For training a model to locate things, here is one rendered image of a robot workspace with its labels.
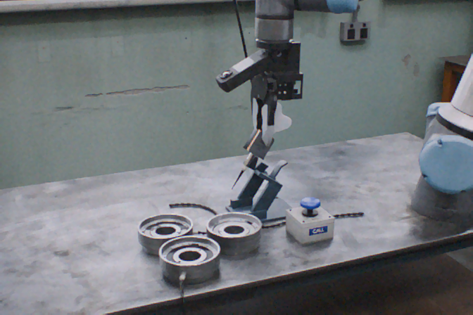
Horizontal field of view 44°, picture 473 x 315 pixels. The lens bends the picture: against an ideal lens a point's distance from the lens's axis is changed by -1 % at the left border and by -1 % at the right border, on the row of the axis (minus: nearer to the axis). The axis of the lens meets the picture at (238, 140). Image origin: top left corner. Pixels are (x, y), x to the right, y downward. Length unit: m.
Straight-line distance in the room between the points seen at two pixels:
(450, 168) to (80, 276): 0.68
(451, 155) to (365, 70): 2.04
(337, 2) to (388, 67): 2.09
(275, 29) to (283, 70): 0.09
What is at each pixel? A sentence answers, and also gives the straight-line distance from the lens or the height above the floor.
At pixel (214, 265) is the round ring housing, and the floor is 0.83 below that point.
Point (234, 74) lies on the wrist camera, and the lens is 1.14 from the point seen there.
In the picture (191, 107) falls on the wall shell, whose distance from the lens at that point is 2.74.
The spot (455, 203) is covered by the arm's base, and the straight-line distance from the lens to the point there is 1.28.
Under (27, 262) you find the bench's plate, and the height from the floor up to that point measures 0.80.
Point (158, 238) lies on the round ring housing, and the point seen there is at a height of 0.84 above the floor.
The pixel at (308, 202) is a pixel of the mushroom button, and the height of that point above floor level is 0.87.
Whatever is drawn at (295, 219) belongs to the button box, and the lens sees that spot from 1.14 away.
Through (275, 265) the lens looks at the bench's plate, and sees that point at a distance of 1.07.
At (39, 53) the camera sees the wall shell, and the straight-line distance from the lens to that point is 2.58.
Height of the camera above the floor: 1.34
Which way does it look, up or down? 18 degrees down
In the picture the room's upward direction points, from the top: 1 degrees counter-clockwise
